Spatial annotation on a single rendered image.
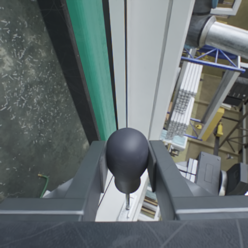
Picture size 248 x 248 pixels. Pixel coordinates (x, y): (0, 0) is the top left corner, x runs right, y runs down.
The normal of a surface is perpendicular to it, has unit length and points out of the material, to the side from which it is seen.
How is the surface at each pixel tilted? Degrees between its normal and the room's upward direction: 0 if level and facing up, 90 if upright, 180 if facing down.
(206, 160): 90
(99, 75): 0
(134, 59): 90
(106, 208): 90
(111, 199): 90
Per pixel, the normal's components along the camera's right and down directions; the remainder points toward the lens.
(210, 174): -0.02, -0.62
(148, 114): -0.38, 0.73
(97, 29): 0.93, 0.29
